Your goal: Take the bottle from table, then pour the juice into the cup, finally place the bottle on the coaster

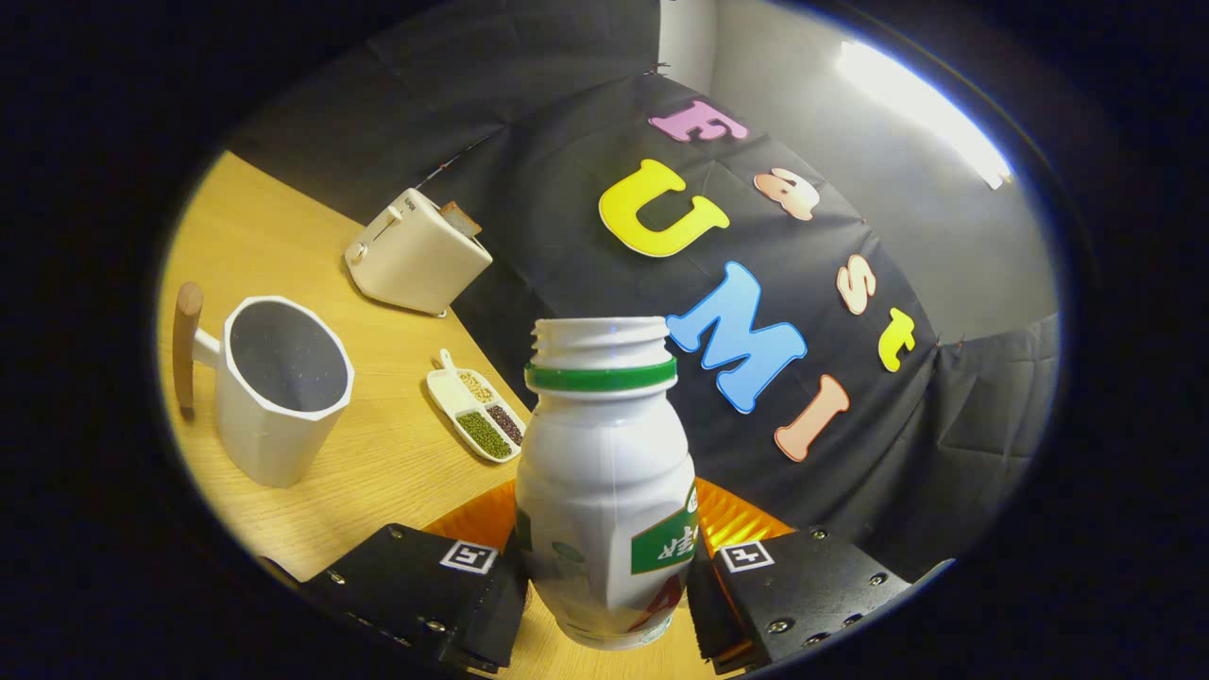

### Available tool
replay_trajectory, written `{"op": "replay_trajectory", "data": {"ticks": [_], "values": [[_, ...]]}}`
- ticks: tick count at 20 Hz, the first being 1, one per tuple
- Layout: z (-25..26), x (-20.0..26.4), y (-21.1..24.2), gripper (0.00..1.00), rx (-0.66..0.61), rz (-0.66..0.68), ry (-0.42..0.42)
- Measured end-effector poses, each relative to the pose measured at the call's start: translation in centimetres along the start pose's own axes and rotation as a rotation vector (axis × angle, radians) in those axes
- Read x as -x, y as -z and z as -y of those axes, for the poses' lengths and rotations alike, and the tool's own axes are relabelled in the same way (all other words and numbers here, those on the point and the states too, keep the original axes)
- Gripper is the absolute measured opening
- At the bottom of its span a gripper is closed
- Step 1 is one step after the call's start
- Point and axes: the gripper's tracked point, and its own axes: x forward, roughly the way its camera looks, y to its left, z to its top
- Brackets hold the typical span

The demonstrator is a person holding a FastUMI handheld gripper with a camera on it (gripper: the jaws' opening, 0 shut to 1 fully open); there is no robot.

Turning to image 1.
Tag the black backdrop cloth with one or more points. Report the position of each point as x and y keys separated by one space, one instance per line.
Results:
x=567 y=142

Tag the wooden table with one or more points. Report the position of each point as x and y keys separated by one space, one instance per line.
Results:
x=378 y=472

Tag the white divided bean dish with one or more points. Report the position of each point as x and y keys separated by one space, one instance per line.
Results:
x=482 y=430

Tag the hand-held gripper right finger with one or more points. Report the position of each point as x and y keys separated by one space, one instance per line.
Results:
x=803 y=595

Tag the toast bread slice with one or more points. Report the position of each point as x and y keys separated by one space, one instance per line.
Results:
x=461 y=219

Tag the cream toaster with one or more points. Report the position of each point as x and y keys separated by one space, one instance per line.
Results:
x=416 y=264

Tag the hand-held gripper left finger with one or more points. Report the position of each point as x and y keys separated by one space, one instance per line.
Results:
x=416 y=586

